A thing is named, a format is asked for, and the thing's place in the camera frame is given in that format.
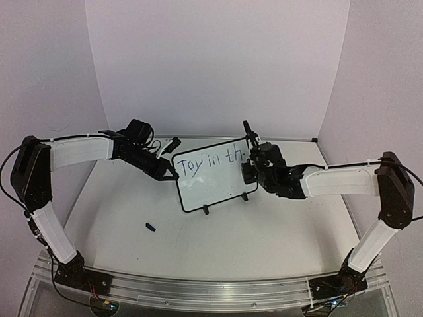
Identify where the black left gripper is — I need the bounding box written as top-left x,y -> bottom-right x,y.
122,145 -> 179,180

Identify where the white whiteboard with black frame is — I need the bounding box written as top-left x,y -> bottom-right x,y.
172,138 -> 258,213

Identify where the blue marker cap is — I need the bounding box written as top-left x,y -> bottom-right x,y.
145,223 -> 156,232

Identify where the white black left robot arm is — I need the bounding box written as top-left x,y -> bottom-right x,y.
10,119 -> 181,295

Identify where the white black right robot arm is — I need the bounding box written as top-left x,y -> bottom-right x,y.
242,139 -> 417,299

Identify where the black whiteboard stand foot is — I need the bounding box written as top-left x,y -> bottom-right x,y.
241,192 -> 249,201
202,205 -> 210,215

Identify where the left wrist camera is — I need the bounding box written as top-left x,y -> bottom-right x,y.
159,137 -> 182,156

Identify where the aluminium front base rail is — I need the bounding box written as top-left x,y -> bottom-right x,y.
18,253 -> 399,316

